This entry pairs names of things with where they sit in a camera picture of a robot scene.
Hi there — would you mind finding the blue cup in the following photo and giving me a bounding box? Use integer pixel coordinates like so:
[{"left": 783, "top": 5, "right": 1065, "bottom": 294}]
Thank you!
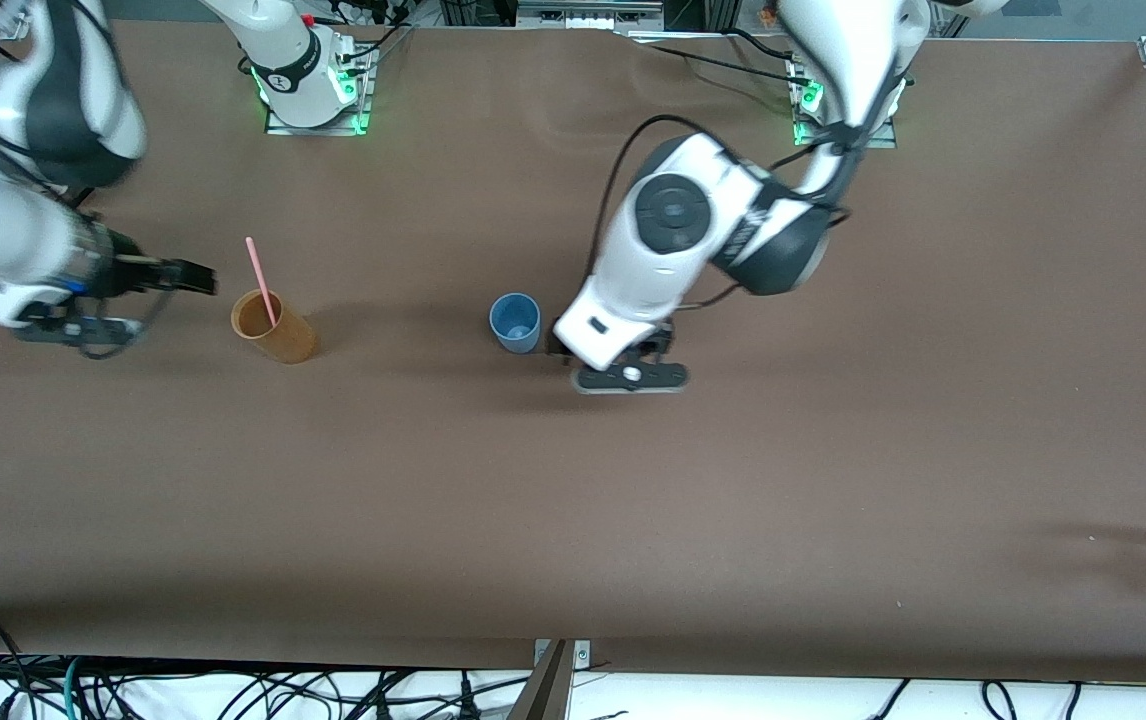
[{"left": 489, "top": 292, "right": 542, "bottom": 354}]

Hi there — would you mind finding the pink chopstick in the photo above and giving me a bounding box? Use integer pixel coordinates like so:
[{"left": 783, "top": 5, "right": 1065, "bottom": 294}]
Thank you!
[{"left": 245, "top": 237, "right": 279, "bottom": 326}]

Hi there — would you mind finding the bamboo cup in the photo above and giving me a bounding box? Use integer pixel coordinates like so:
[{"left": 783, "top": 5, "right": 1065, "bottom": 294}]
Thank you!
[{"left": 231, "top": 289, "right": 317, "bottom": 364}]

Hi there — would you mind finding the grey device box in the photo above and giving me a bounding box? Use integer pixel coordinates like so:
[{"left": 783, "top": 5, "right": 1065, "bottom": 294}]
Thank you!
[{"left": 516, "top": 0, "right": 666, "bottom": 31}]

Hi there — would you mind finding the dark angled beam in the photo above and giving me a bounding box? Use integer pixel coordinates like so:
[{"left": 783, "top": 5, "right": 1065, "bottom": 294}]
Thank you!
[{"left": 508, "top": 640, "right": 574, "bottom": 720}]

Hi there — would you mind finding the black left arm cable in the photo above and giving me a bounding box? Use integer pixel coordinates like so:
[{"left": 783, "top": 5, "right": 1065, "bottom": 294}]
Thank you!
[{"left": 586, "top": 114, "right": 854, "bottom": 311}]

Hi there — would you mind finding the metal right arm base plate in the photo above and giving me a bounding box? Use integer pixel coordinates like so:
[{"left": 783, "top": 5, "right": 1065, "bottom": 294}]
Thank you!
[{"left": 263, "top": 45, "right": 375, "bottom": 137}]

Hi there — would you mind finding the black table cable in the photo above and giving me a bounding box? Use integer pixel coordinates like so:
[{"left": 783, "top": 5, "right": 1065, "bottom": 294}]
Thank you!
[
  {"left": 728, "top": 28, "right": 804, "bottom": 65},
  {"left": 645, "top": 44, "right": 814, "bottom": 87}
]

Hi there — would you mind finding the metal table bracket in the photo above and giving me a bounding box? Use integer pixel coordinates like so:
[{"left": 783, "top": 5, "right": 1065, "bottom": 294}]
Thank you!
[{"left": 533, "top": 638, "right": 592, "bottom": 669}]

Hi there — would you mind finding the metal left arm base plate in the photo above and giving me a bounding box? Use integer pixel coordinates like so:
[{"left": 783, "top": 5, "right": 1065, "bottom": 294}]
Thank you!
[{"left": 791, "top": 50, "right": 900, "bottom": 149}]

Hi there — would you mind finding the green floor cable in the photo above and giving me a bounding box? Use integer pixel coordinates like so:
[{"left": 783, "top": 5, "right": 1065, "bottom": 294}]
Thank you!
[{"left": 59, "top": 655, "right": 86, "bottom": 720}]

